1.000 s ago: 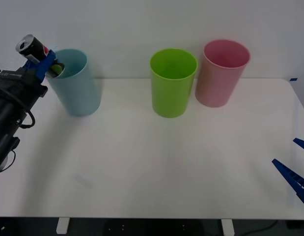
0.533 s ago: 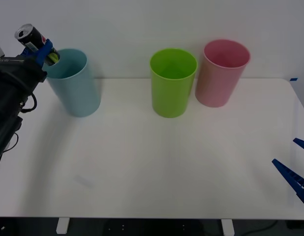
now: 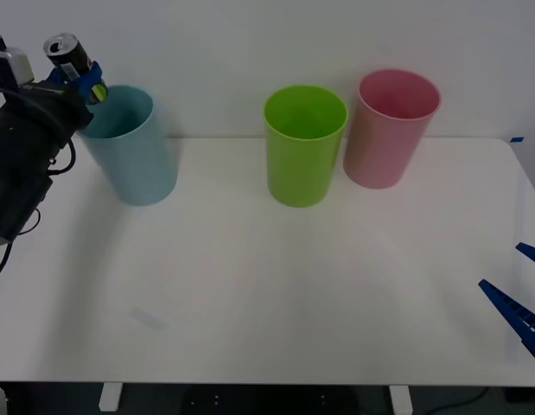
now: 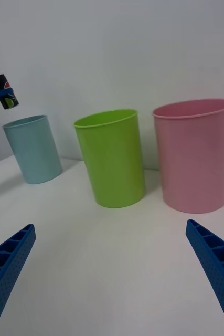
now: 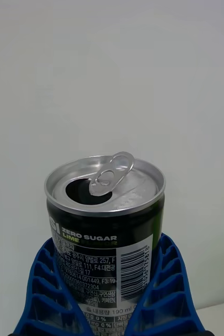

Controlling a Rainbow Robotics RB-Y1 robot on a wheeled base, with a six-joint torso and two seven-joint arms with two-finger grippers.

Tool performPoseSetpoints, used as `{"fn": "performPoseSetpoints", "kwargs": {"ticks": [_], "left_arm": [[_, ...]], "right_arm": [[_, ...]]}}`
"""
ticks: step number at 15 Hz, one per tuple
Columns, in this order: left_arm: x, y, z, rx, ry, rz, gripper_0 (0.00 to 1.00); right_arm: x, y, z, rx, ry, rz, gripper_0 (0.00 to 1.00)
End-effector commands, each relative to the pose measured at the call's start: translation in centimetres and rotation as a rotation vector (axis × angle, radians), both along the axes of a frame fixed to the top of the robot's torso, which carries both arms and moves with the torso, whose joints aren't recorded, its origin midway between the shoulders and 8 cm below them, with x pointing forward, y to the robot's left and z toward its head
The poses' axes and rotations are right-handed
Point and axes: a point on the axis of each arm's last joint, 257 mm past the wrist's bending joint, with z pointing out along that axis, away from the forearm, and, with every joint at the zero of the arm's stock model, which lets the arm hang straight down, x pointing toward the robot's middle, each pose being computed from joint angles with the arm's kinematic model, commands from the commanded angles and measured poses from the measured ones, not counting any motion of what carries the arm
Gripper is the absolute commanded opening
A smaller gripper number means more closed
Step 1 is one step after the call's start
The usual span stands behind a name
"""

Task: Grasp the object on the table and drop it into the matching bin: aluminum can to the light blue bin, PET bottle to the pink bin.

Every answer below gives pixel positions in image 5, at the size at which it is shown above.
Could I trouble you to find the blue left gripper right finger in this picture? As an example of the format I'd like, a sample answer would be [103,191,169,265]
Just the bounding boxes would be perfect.
[125,233,207,336]

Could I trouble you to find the black drink can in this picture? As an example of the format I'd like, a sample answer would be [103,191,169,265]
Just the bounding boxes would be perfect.
[44,151,166,336]

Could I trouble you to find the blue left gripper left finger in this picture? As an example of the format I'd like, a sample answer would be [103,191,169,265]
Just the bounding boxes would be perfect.
[8,237,92,336]

